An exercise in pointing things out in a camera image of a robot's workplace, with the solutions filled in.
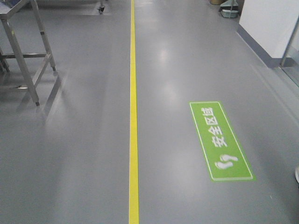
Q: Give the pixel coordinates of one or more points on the yellow floor line tape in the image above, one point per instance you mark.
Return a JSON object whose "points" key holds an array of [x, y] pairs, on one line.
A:
{"points": [[133, 213]]}

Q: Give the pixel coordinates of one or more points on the green dustpan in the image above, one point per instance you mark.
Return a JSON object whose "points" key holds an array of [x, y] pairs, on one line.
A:
{"points": [[229, 9]]}

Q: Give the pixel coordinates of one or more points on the green footprint floor sticker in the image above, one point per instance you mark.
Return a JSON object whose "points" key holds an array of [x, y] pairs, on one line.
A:
{"points": [[225, 158]]}

